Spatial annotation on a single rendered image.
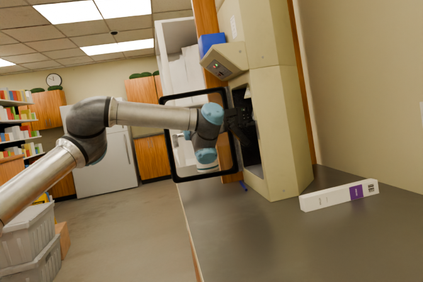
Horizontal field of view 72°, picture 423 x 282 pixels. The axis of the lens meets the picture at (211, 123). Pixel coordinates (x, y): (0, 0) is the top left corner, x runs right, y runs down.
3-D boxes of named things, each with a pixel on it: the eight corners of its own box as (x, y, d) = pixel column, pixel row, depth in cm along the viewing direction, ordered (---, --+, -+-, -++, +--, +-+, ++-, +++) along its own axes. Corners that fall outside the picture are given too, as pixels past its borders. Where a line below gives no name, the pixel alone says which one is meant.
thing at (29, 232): (62, 232, 289) (55, 200, 287) (36, 262, 229) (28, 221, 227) (16, 242, 281) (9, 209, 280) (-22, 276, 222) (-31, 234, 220)
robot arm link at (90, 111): (67, 81, 88) (223, 98, 97) (71, 109, 95) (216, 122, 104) (55, 105, 79) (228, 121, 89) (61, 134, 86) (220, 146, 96)
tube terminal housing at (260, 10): (294, 171, 138) (269, 8, 134) (334, 187, 106) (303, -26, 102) (243, 182, 134) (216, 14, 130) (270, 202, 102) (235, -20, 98)
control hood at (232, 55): (227, 80, 131) (223, 58, 131) (249, 69, 99) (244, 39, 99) (202, 84, 129) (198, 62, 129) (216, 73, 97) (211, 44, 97)
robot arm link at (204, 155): (200, 145, 94) (193, 122, 102) (195, 167, 101) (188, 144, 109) (223, 143, 97) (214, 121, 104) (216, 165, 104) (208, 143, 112)
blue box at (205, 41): (223, 58, 129) (219, 38, 129) (228, 53, 119) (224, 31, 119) (201, 61, 127) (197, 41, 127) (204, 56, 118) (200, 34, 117)
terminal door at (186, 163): (239, 172, 132) (225, 85, 130) (173, 184, 131) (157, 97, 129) (239, 172, 132) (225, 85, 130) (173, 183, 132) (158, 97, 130)
